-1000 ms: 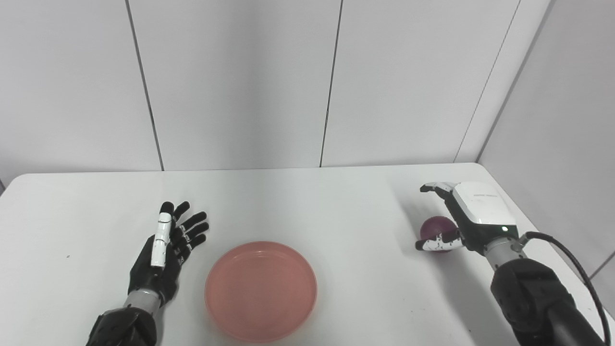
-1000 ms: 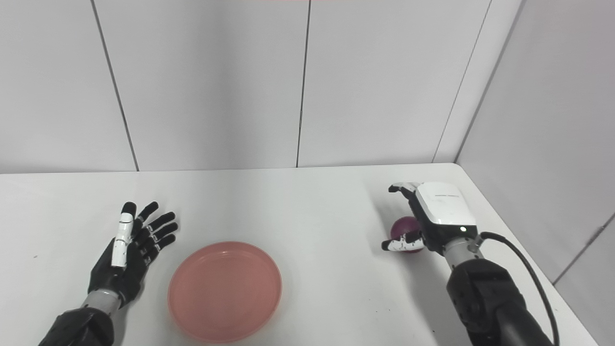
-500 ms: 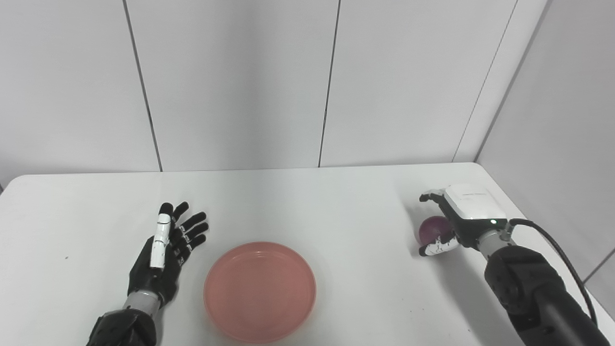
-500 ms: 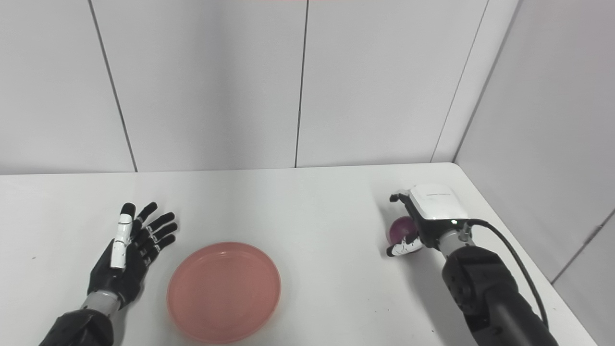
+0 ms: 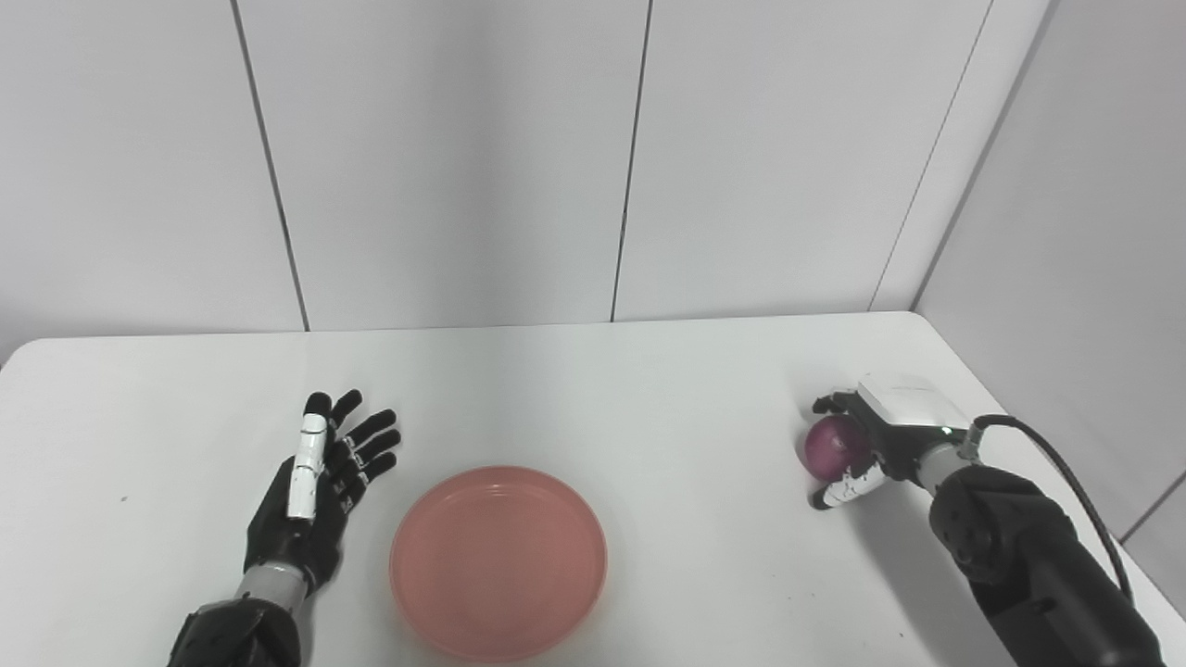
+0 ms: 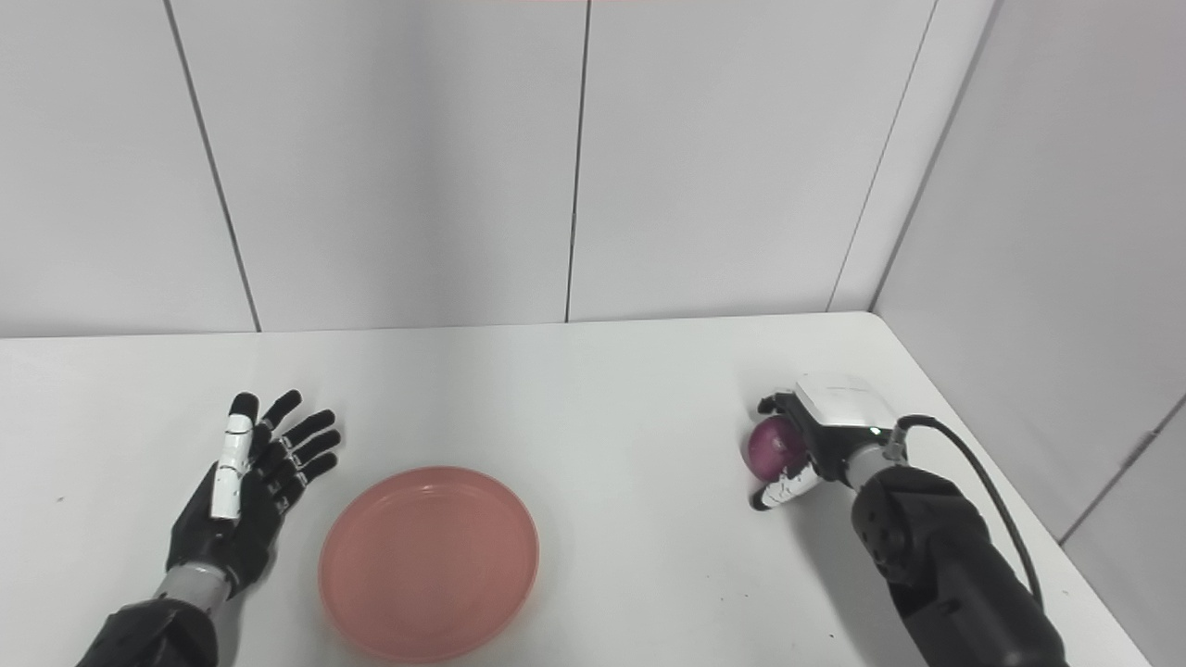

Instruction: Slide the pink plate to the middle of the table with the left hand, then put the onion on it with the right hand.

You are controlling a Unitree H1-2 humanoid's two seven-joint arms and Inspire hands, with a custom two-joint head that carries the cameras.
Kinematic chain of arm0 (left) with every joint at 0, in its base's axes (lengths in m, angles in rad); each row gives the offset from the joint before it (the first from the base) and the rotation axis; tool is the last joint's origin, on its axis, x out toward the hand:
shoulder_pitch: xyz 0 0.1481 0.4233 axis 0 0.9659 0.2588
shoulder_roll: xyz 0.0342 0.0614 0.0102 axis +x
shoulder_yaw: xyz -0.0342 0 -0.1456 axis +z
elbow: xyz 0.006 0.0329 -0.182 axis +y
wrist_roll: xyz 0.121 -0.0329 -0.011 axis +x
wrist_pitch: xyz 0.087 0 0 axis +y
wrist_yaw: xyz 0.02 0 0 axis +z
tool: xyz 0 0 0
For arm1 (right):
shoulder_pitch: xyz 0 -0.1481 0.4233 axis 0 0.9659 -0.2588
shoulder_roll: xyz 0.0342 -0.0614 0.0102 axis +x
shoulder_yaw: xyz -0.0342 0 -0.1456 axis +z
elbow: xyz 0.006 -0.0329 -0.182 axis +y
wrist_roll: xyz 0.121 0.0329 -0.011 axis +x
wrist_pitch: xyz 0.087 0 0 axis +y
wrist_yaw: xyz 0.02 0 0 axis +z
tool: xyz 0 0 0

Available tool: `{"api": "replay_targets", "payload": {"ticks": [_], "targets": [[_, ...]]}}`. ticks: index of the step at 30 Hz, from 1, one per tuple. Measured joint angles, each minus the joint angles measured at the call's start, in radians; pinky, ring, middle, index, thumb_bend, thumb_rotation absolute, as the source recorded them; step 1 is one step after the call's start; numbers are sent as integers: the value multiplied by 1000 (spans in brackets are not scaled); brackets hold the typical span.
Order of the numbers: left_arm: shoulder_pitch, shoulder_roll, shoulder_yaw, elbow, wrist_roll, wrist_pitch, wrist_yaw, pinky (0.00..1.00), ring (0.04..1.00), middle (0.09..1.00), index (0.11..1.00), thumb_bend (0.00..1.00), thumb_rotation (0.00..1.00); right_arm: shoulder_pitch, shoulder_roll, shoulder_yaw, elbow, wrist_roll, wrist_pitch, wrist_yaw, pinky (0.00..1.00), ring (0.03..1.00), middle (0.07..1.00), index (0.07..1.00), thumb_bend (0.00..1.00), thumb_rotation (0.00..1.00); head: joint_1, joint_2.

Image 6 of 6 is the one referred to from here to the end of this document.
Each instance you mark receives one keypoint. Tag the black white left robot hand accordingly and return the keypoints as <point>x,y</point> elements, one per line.
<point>227,519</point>

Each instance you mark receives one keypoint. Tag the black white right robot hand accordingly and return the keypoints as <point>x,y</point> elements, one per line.
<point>843,408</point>

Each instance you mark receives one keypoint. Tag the purple red onion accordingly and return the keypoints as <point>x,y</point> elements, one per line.
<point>774,446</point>

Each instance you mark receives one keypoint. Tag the pink round plate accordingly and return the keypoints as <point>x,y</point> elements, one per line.
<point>428,565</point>

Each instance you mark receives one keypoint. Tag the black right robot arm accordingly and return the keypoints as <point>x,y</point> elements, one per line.
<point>945,565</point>

